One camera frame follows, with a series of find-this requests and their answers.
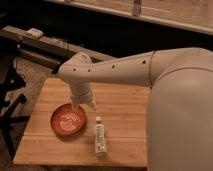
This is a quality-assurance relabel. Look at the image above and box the wooden shelf ledge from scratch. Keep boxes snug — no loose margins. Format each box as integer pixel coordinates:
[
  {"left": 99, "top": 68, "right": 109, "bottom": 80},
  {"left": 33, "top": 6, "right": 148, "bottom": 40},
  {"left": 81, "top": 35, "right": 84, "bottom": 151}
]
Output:
[{"left": 47, "top": 0, "right": 213, "bottom": 36}]

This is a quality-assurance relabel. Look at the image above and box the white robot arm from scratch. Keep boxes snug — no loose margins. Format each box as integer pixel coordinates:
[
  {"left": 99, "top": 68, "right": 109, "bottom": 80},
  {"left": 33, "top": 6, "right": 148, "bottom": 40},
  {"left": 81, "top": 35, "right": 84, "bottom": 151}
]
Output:
[{"left": 57, "top": 47, "right": 213, "bottom": 171}]

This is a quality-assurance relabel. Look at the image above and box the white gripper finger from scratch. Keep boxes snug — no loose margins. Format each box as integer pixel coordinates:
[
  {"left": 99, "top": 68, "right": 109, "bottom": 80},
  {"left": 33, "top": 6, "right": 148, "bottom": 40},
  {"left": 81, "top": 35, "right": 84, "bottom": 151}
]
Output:
[
  {"left": 87, "top": 101, "right": 96, "bottom": 111},
  {"left": 71, "top": 96, "right": 79, "bottom": 110}
]

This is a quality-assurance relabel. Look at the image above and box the small white box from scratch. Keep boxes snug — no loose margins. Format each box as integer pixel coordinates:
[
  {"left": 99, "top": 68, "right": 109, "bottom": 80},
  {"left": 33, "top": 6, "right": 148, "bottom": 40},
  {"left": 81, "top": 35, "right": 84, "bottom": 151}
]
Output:
[{"left": 26, "top": 28, "right": 43, "bottom": 38}]

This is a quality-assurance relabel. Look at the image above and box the black tripod stand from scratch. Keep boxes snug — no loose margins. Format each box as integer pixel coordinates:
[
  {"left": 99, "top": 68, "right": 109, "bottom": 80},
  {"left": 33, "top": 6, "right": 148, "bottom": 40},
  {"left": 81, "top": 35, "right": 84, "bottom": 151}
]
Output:
[{"left": 0, "top": 53, "right": 31, "bottom": 159}]

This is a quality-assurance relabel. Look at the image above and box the small clear plastic bottle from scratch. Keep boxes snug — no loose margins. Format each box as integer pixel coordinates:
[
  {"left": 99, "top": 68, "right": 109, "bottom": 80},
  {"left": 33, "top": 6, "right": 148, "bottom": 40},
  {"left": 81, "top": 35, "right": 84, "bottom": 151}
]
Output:
[{"left": 94, "top": 117, "right": 107, "bottom": 156}]

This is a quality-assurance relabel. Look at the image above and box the long wooden beam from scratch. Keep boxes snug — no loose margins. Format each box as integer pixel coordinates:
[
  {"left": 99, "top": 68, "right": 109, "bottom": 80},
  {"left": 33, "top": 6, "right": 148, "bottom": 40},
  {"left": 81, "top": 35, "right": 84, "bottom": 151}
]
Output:
[{"left": 0, "top": 26, "right": 113, "bottom": 68}]

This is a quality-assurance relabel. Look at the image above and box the orange ceramic bowl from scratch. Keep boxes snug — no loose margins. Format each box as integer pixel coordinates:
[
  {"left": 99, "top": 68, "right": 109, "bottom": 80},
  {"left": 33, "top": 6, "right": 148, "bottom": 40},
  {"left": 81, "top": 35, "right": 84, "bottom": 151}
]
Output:
[{"left": 50, "top": 103, "right": 86, "bottom": 136}]

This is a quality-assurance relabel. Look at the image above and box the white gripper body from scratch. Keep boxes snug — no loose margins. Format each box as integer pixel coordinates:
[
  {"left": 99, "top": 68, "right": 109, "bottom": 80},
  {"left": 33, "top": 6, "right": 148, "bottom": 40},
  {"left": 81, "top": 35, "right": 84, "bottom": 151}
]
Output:
[{"left": 70, "top": 83, "right": 93, "bottom": 104}]

